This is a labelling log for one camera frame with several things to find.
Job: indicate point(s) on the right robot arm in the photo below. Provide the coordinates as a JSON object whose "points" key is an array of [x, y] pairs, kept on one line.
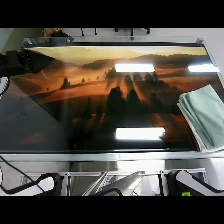
{"points": [[190, 183]]}

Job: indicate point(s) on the pale green garment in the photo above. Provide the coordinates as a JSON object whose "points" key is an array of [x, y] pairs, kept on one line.
{"points": [[205, 113]]}

